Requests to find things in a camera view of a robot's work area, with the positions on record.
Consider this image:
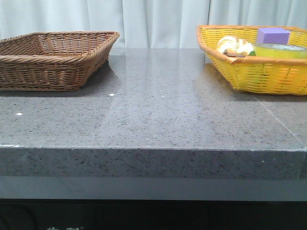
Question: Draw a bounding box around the yellow packing tape roll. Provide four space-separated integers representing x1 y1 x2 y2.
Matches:
254 43 307 59

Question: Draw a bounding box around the white curtain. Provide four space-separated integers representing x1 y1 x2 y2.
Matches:
0 0 307 48

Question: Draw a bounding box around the toy croissant bread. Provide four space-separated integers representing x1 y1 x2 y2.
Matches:
216 36 254 56

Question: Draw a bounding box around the yellow wicker basket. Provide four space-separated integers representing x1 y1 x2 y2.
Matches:
196 25 307 95

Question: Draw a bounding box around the brown wicker basket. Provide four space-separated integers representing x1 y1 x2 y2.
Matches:
0 31 120 92

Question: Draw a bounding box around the green plastic leaf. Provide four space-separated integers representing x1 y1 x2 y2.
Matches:
249 50 257 57

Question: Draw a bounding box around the purple foam cube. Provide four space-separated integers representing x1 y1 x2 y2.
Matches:
256 27 290 44

